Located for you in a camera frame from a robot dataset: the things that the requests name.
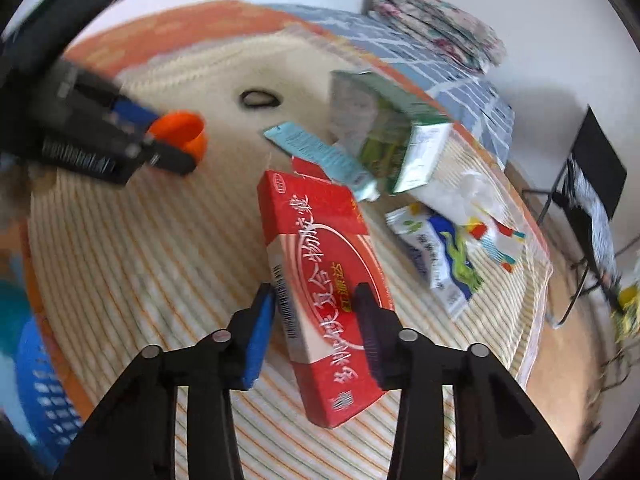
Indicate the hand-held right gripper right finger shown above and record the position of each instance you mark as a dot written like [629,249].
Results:
[371,340]

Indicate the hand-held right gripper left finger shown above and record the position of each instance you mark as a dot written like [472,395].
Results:
[257,335]

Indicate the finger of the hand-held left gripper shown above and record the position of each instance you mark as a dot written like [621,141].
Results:
[170,157]
[135,112]

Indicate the orange plastic cup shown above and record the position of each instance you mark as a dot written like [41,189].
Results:
[185,127]

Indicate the red medicine box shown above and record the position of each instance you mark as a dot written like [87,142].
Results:
[325,260]

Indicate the white wrapper with colourful end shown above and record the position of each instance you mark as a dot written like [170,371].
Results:
[495,240]

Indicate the striped yellow bed sheet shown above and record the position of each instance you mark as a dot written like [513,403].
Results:
[175,25]

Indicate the blue green milk pouch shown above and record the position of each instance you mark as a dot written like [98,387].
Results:
[445,260]

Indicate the teal tube packet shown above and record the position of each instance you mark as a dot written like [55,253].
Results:
[315,152]

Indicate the teal clothing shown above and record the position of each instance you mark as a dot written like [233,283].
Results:
[12,315]

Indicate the green and white carton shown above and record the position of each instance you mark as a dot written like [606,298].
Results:
[395,135]

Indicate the blue plastic basket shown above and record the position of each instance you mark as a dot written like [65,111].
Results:
[45,390]

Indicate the black white patterned cloth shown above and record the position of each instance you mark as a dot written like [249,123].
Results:
[600,230]

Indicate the yellow bag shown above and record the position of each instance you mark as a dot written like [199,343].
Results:
[629,305]

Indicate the blue checked sheet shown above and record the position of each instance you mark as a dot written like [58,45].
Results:
[450,85]

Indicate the black folding chair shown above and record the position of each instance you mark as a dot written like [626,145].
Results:
[597,155]

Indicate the folded floral quilt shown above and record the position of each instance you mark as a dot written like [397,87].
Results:
[435,25]

